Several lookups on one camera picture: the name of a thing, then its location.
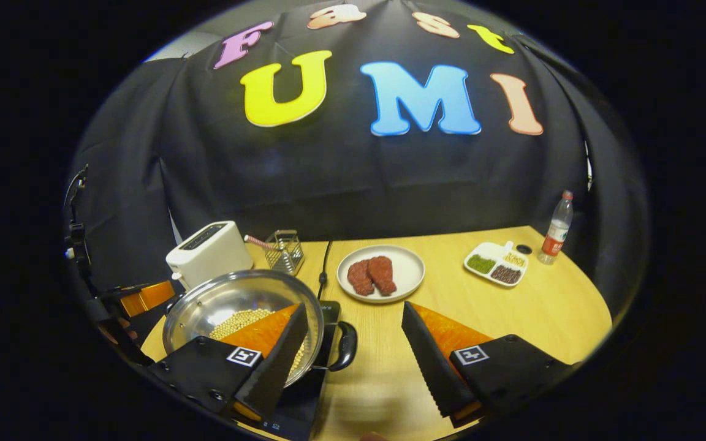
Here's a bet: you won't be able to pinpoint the white divided dish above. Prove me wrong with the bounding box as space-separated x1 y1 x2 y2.
464 241 530 287

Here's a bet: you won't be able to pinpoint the small wire mesh holder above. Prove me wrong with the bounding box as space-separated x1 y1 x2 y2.
264 230 305 276

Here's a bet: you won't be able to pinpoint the stainless steel pot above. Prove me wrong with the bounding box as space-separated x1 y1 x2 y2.
162 269 359 388

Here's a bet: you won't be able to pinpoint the white toaster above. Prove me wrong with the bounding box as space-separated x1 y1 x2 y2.
165 221 254 290

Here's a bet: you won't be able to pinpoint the black induction cooktop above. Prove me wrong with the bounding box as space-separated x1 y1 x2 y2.
260 299 342 441

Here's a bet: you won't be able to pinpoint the black cooktop power cable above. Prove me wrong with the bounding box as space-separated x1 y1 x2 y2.
318 240 334 301

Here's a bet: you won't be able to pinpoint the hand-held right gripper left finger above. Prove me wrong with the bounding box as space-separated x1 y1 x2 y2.
148 303 309 423

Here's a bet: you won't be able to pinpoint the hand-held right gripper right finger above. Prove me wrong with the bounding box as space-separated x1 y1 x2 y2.
401 301 574 428

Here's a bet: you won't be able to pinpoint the red meat piece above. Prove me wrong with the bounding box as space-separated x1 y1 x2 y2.
347 260 376 296
368 256 398 296

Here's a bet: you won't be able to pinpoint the soybeans in pot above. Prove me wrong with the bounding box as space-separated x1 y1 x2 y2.
209 308 305 375

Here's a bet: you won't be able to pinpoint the round white plate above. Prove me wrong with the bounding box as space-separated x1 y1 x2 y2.
336 245 425 304

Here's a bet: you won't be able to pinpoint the clear water bottle red label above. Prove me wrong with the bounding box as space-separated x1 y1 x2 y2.
537 190 574 265

